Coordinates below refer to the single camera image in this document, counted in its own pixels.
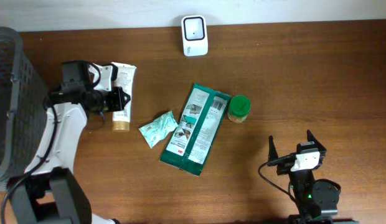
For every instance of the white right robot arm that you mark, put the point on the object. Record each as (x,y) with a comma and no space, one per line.
(316,200)

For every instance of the green wipes pack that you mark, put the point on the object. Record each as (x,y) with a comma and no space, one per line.
(191,142)

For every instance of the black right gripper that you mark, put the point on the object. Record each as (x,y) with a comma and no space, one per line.
(284,168)

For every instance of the mint green tissue pack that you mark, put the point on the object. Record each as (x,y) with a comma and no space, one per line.
(158,129)

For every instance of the white cream tube gold cap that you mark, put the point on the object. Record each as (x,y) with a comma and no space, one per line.
(124,80)

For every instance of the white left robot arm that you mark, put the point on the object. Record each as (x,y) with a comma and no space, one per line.
(47,191)

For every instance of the white barcode scanner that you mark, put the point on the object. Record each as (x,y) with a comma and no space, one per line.
(194,35)

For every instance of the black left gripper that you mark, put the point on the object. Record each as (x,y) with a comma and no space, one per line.
(119,99)

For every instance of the green lid jar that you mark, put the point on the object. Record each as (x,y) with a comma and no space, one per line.
(239,109)

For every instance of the grey plastic mesh basket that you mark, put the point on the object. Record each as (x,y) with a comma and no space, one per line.
(22,116)

